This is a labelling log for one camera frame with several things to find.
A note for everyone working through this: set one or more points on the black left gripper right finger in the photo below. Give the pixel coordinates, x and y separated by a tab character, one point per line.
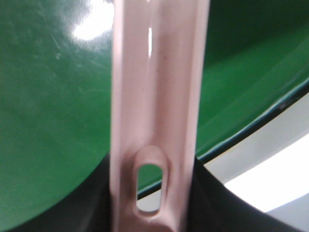
213	208

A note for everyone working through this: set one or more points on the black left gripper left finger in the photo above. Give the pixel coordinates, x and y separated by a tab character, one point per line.
86	209

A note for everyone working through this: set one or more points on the white outer rail right segment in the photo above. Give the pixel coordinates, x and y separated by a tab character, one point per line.
270	169

